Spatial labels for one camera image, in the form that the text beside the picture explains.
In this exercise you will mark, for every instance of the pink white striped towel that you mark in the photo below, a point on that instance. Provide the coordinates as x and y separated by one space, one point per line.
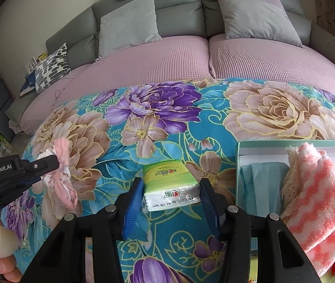
323 200

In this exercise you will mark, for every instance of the stack of books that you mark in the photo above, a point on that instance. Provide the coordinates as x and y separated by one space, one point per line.
39 59

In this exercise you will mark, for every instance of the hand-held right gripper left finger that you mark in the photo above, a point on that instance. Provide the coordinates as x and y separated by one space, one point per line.
132 218

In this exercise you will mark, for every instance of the pink scrunchie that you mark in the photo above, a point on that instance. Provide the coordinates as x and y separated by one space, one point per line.
64 188

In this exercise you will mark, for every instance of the blue face mask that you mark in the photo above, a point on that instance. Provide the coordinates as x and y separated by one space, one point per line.
261 182

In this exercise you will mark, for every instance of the green tissue pack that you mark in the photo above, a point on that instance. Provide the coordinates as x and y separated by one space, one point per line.
167 179

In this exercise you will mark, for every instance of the floral blanket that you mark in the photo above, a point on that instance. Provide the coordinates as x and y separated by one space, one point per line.
185 129

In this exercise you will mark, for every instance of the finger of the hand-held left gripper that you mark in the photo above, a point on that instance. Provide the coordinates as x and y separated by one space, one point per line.
42 163
25 182

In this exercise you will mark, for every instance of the cream lace scrunchie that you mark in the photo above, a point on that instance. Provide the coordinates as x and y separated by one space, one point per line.
291 188

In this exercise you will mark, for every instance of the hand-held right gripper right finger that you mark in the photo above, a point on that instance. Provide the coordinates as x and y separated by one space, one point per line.
211 212

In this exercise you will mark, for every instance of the teal shallow box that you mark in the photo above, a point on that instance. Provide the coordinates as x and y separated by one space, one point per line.
259 143

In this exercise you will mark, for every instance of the grey pillow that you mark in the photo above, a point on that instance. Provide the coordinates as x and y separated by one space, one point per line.
259 26
129 29

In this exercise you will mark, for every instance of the black white patterned pillow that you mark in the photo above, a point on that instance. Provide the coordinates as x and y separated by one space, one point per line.
50 67

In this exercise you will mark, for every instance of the silver bag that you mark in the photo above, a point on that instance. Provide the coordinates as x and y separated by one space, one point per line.
15 126

